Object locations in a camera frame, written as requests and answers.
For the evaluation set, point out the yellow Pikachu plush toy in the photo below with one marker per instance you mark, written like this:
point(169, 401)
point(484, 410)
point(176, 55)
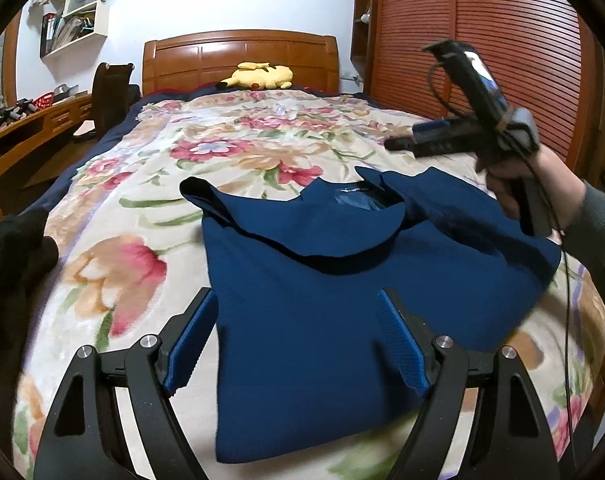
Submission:
point(258, 76)

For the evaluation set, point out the black garment on bed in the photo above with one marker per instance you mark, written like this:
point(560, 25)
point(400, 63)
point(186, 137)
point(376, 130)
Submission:
point(26, 256)

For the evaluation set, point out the white wall shelf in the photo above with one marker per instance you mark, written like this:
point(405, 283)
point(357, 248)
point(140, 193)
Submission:
point(66, 23)

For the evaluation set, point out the wooden desk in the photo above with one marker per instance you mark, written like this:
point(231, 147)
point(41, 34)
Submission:
point(22, 138)

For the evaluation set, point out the phone mounted on gripper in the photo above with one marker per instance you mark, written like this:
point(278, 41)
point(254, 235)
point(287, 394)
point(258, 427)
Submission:
point(467, 70)

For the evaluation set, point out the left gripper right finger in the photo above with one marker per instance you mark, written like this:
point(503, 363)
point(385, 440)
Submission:
point(510, 437)

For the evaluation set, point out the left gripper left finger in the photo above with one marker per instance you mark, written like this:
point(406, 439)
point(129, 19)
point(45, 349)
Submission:
point(83, 436)

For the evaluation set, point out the navy blue suit jacket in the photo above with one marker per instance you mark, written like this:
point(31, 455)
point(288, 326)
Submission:
point(302, 354)

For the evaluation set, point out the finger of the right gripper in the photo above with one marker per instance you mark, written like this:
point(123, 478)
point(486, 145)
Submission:
point(435, 144)
point(446, 128)

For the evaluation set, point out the red basket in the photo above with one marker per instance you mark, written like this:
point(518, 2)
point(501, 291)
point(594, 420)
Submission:
point(44, 101)

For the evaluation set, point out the person's right hand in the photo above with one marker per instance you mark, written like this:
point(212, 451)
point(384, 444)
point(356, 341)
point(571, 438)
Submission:
point(563, 190)

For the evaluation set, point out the floral bed blanket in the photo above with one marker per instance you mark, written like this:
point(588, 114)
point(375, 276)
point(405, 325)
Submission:
point(133, 254)

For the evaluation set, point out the dark wooden chair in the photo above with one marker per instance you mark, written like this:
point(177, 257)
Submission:
point(112, 97)

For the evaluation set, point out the wooden bed headboard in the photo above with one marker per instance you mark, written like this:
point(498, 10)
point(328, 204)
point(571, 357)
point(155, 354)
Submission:
point(185, 63)

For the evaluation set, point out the wooden louvered wardrobe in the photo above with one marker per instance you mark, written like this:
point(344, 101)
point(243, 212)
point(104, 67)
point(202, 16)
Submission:
point(542, 53)

